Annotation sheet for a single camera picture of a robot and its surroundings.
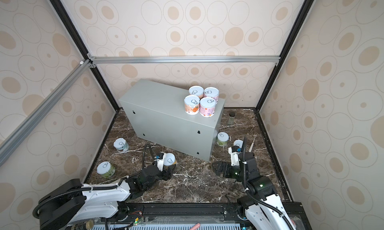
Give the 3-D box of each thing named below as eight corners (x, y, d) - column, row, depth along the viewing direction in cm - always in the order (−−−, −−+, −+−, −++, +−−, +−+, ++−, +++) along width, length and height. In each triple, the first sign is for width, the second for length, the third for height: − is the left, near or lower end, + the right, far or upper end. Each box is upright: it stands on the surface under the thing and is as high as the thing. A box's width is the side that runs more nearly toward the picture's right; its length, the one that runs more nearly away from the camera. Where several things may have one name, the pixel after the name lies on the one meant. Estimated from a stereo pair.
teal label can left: (114, 153, 97) (110, 148, 92) (118, 142, 102) (115, 137, 98) (127, 153, 97) (124, 148, 92) (131, 142, 102) (128, 137, 98)
